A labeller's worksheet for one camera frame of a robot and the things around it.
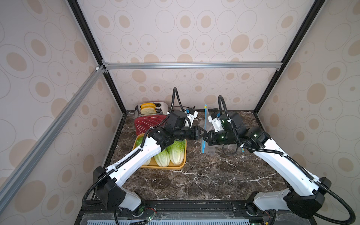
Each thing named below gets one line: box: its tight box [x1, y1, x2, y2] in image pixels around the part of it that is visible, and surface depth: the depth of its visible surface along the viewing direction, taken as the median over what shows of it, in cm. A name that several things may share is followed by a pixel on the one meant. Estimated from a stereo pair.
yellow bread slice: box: [140, 102, 157, 110], surface depth 97 cm
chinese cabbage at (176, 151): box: [166, 139, 186, 165], surface depth 89 cm
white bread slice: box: [140, 107, 157, 115], surface depth 96 cm
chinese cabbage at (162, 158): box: [153, 148, 170, 167], surface depth 85 cm
